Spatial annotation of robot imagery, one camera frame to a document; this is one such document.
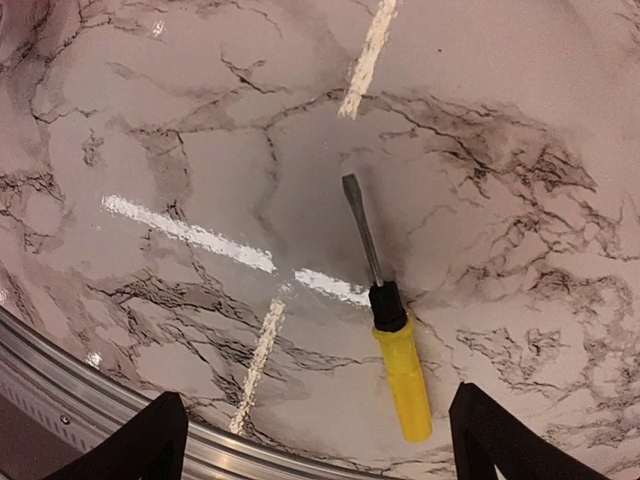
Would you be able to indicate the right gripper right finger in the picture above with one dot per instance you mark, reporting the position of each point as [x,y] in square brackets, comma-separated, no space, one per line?
[488,441]

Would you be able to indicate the front aluminium rail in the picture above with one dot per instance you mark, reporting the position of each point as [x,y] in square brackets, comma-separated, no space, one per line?
[84,399]

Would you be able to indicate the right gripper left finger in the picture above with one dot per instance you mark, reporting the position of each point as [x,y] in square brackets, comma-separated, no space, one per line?
[151,445]

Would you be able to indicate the yellow handled screwdriver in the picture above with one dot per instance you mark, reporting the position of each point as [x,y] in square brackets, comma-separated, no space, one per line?
[394,331]

